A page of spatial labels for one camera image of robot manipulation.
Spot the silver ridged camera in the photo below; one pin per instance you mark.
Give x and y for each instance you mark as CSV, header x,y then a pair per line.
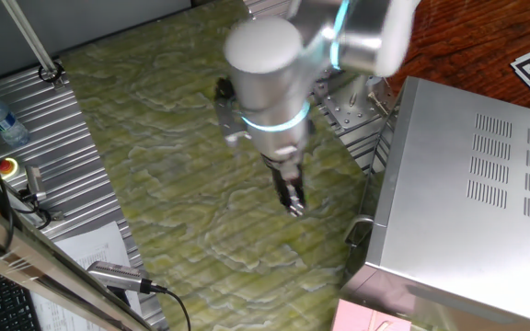
x,y
113,275

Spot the green marble pattern mat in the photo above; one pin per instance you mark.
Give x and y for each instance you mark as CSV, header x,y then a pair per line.
x,y
177,207

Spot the white printed paper sheet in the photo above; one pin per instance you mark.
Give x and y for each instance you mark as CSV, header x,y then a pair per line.
x,y
95,248

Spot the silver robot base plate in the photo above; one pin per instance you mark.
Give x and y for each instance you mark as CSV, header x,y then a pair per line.
x,y
338,108

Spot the silver microwave body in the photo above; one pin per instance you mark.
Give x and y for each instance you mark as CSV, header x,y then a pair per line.
x,y
453,207

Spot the wrist camera on grey bracket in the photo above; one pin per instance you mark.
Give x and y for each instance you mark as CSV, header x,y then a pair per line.
x,y
228,115

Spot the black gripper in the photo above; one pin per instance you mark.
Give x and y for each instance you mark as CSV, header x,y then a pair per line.
x,y
285,172

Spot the clear plastic water bottle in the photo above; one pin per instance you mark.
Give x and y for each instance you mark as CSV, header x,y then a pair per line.
x,y
3,122

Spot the yellow red emergency stop button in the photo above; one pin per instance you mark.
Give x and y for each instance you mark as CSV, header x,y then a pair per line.
x,y
6,166

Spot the aluminium frame bar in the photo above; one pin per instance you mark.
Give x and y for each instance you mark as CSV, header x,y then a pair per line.
x,y
39,266

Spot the black monitor screen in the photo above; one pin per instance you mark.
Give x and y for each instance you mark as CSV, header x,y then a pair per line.
x,y
377,151

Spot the aluminium pole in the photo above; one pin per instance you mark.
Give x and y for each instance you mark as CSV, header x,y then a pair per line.
x,y
30,39

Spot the pink gift box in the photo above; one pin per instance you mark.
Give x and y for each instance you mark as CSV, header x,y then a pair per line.
x,y
352,317

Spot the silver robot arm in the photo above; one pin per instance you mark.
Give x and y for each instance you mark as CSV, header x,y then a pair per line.
x,y
265,69

